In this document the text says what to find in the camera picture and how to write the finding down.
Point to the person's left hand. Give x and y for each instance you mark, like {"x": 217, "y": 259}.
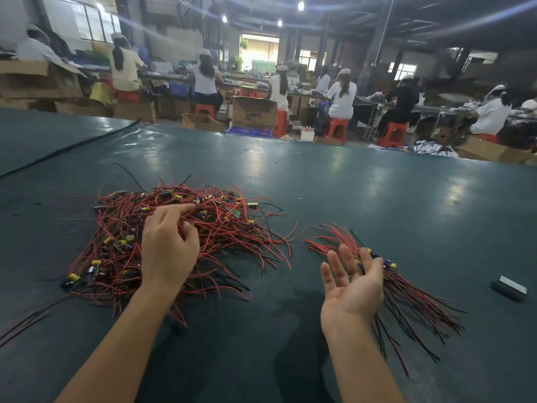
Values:
{"x": 168, "y": 252}

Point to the person's right hand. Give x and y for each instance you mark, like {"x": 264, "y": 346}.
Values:
{"x": 351, "y": 289}

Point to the person's right forearm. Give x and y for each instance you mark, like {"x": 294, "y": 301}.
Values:
{"x": 361, "y": 365}

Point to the person's left forearm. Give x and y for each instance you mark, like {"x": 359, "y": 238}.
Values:
{"x": 117, "y": 348}

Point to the dark green table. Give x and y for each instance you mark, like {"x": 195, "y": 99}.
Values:
{"x": 436, "y": 205}

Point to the red plastic stool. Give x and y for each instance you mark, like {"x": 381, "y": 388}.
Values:
{"x": 338, "y": 130}
{"x": 282, "y": 124}
{"x": 393, "y": 135}
{"x": 488, "y": 138}
{"x": 206, "y": 110}
{"x": 128, "y": 96}

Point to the blue plastic crate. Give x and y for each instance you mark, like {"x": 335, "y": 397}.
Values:
{"x": 251, "y": 131}

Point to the small black grey block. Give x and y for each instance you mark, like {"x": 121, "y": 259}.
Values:
{"x": 509, "y": 288}

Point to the heap of black white items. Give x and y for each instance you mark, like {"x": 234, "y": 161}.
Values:
{"x": 435, "y": 148}

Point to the yellow sack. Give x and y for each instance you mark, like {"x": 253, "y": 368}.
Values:
{"x": 102, "y": 93}

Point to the large open cardboard box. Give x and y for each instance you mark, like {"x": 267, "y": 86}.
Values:
{"x": 40, "y": 79}

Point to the grid window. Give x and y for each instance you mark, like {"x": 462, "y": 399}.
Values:
{"x": 94, "y": 22}

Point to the round ceiling lamp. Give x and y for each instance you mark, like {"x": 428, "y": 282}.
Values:
{"x": 300, "y": 5}

